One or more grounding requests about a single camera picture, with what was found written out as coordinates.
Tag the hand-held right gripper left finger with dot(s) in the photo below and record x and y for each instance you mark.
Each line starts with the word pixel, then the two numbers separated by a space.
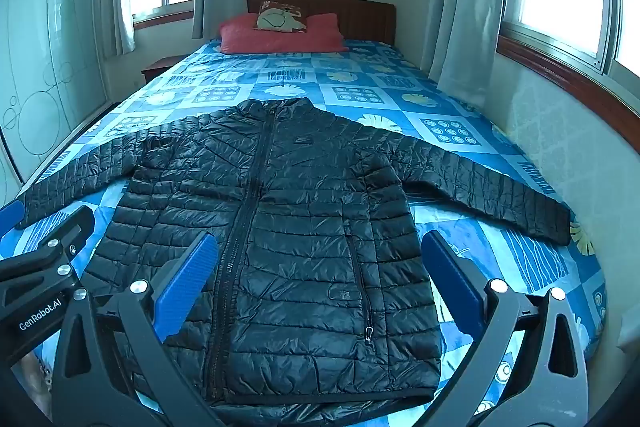
pixel 186 287

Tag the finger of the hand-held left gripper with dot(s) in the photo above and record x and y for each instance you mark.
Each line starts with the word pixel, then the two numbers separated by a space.
pixel 11 218
pixel 70 232

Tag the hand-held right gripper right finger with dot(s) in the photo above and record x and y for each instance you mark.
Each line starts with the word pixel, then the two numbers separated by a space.
pixel 454 279

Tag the black quilted puffer jacket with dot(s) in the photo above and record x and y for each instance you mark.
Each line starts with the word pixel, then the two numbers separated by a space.
pixel 310 217

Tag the white wardrobe with circle pattern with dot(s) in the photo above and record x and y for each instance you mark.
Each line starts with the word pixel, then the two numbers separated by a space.
pixel 45 57

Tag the brown wooden nightstand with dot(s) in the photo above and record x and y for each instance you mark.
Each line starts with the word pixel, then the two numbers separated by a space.
pixel 159 68

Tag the bed with blue patterned sheet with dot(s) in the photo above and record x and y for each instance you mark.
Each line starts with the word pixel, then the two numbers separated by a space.
pixel 350 82

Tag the red pillow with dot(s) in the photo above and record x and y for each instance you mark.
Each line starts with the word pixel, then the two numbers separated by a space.
pixel 300 38

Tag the brown wooden headboard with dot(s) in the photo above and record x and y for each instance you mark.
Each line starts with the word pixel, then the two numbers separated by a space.
pixel 360 17

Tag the white printed cushion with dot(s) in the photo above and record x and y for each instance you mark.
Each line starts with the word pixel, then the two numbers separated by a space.
pixel 280 19

